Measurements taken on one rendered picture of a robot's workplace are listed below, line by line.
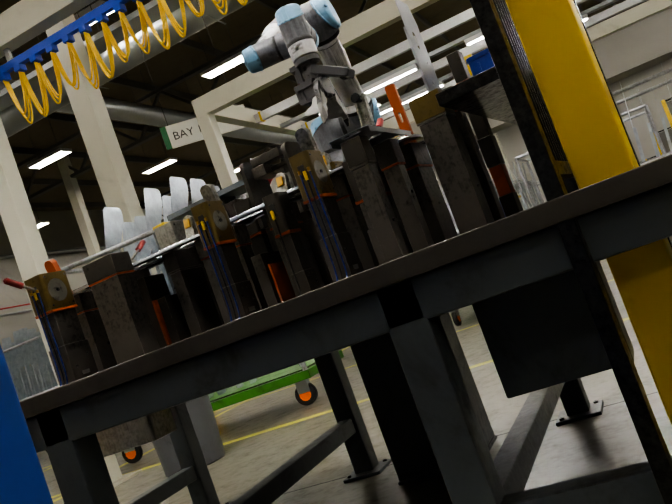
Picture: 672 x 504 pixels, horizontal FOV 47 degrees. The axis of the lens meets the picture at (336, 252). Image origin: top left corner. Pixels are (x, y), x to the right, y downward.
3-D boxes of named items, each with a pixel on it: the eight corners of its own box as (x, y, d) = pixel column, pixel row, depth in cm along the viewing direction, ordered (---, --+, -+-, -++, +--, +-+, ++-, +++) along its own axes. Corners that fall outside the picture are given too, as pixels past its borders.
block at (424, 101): (460, 242, 182) (407, 101, 185) (469, 239, 189) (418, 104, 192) (491, 230, 179) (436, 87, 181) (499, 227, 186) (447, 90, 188)
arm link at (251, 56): (259, 22, 262) (234, 46, 217) (288, 9, 259) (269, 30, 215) (273, 54, 266) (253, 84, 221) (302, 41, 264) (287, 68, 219)
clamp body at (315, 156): (328, 292, 187) (279, 159, 189) (348, 286, 197) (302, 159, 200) (350, 284, 184) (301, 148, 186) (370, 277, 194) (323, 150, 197)
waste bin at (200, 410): (143, 488, 483) (105, 379, 488) (186, 462, 530) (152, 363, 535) (207, 469, 465) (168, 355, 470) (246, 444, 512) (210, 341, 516)
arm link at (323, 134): (323, 158, 290) (311, 124, 291) (356, 144, 287) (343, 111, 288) (315, 154, 278) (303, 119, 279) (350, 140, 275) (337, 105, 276)
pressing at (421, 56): (439, 122, 192) (391, -2, 194) (452, 125, 202) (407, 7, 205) (441, 121, 192) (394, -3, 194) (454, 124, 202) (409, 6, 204)
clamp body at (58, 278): (52, 397, 232) (14, 283, 234) (85, 385, 244) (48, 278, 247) (71, 389, 228) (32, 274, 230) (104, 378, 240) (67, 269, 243)
